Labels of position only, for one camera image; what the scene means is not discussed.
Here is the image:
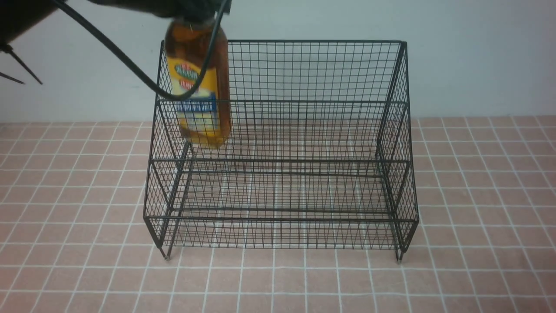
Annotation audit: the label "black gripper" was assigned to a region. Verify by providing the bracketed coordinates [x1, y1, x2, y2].
[90, 0, 231, 23]

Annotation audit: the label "cooking wine bottle yellow label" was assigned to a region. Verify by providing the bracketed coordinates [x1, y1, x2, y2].
[164, 19, 231, 149]

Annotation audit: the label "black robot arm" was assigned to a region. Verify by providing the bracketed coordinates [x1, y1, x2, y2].
[0, 0, 231, 43]

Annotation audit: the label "black cable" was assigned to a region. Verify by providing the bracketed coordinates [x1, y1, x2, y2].
[51, 0, 231, 101]

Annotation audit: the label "black wire mesh rack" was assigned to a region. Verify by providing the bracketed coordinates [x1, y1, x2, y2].
[143, 40, 419, 260]

